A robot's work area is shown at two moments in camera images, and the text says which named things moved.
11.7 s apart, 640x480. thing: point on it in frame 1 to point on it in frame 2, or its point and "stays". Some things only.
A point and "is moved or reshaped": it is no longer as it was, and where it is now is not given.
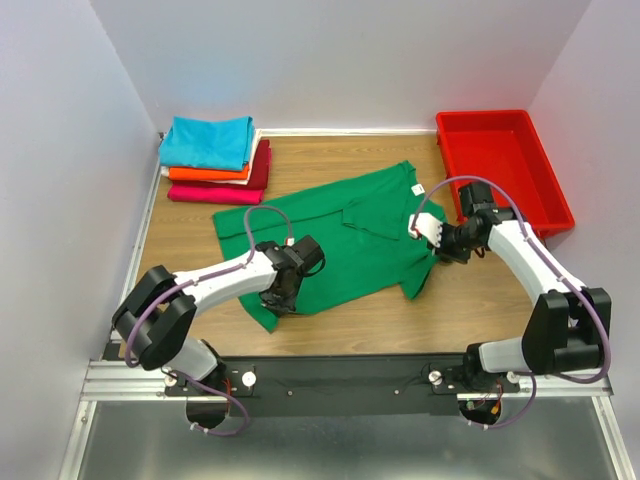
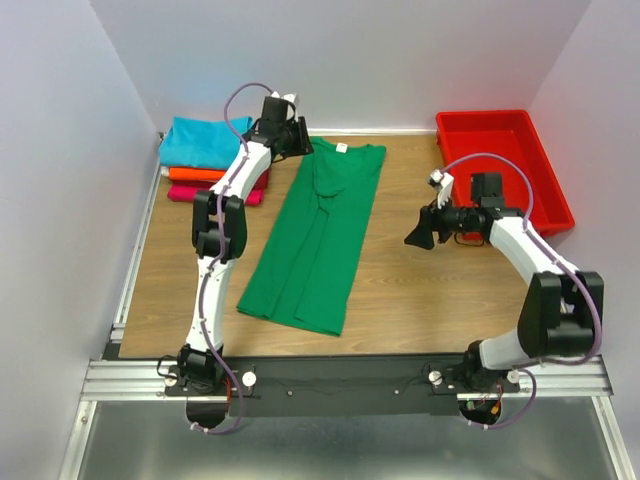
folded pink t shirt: x=215 y=194 stays
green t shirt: x=362 y=227 is moved or reshaped
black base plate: x=344 y=385 stays
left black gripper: x=287 y=306 to x=303 y=144
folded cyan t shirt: x=219 y=144 stays
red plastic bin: x=506 y=148 stays
